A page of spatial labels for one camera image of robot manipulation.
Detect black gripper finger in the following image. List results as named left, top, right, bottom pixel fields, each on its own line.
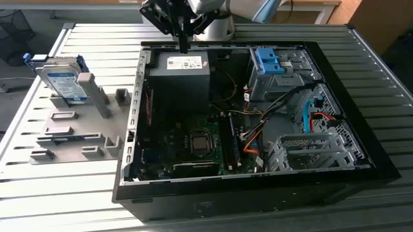
left=139, top=0, right=186, bottom=53
left=184, top=11, right=223, bottom=54

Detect hard disk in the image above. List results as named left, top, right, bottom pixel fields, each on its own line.
left=24, top=54, right=93, bottom=106

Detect grey metal disk bay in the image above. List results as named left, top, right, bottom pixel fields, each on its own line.
left=263, top=131, right=370, bottom=173

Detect grey power supply unit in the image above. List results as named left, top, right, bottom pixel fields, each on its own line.
left=147, top=51, right=212, bottom=116

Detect blue drive latch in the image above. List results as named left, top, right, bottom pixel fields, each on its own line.
left=254, top=48, right=286, bottom=75

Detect grey optical drive cage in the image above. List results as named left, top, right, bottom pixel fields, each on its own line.
left=246, top=47, right=323, bottom=102

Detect black mesh waste basket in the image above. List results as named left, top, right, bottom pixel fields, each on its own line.
left=0, top=9, right=36, bottom=67

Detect grey parts rack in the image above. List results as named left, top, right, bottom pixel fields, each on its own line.
left=28, top=73, right=134, bottom=165

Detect CPU socket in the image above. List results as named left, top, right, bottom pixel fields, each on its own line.
left=187, top=130, right=214, bottom=157

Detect black RAM slot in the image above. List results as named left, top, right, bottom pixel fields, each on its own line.
left=216, top=112, right=235, bottom=171

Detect green motherboard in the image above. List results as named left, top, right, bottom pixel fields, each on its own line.
left=138, top=113, right=261, bottom=181

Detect wooden cabinet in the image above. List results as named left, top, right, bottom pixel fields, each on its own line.
left=329, top=0, right=413, bottom=55

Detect blue RAM stick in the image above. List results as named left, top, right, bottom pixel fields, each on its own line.
left=51, top=135, right=87, bottom=144

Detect black graphics card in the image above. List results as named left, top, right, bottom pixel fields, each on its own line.
left=171, top=161, right=220, bottom=179

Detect black PC case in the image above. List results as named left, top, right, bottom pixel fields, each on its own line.
left=111, top=40, right=402, bottom=222

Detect yellow power wire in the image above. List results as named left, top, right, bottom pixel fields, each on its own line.
left=208, top=68, right=263, bottom=116

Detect thin red wire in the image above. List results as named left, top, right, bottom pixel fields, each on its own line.
left=146, top=88, right=154, bottom=126

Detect black cable bundle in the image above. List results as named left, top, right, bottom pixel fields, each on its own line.
left=257, top=83, right=319, bottom=124

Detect white floor cable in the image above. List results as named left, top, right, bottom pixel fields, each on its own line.
left=0, top=76, right=37, bottom=84

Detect blue SATA wire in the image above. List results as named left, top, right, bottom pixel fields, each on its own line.
left=302, top=96, right=325, bottom=134

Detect orange wires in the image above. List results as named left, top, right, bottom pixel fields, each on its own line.
left=242, top=131, right=259, bottom=154

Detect red SATA wire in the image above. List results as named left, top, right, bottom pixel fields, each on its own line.
left=310, top=112, right=343, bottom=129

